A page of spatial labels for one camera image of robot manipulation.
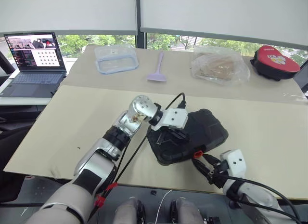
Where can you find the beige table cloth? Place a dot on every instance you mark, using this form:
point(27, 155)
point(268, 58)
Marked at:
point(183, 88)

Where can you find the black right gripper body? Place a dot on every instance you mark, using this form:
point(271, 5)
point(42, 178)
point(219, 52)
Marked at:
point(219, 174)

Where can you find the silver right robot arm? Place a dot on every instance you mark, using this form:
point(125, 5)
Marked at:
point(260, 201)

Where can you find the grey rounded robot leg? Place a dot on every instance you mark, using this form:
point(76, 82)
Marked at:
point(130, 212)
point(187, 212)

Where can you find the black plastic tool case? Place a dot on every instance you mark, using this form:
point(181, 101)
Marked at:
point(207, 135)

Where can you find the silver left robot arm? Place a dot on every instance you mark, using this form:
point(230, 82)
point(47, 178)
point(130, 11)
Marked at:
point(101, 156)

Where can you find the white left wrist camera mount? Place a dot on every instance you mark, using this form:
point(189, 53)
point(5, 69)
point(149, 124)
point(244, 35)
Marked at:
point(173, 118)

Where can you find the beige cardboard sheet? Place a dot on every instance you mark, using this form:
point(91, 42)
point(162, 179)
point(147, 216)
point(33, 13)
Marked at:
point(84, 127)

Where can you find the dark window frame post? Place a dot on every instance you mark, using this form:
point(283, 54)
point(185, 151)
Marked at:
point(141, 21)

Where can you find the white roller blind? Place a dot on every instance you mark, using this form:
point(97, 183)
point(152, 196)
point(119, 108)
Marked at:
point(223, 12)
point(67, 9)

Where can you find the purple plastic spatula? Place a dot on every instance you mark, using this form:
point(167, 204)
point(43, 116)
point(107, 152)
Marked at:
point(157, 75)

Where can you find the red black heart-shaped case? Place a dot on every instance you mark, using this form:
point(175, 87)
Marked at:
point(274, 61)

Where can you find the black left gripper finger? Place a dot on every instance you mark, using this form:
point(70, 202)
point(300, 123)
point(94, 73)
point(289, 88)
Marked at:
point(163, 138)
point(183, 136)

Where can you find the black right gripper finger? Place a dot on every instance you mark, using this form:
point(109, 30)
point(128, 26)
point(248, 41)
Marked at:
point(202, 169)
point(211, 159)

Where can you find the small black floor piece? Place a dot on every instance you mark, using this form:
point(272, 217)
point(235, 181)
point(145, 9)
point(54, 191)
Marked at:
point(153, 192)

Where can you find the clear bag brown contents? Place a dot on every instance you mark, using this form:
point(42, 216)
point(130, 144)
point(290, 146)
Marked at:
point(219, 66)

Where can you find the clear container blue rim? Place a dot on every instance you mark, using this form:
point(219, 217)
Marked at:
point(116, 60)

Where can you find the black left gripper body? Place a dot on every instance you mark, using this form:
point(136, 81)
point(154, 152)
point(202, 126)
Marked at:
point(174, 132)

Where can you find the dark monitor edge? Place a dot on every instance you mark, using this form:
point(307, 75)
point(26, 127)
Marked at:
point(302, 79)

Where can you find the open grey laptop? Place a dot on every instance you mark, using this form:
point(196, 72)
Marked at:
point(36, 65)

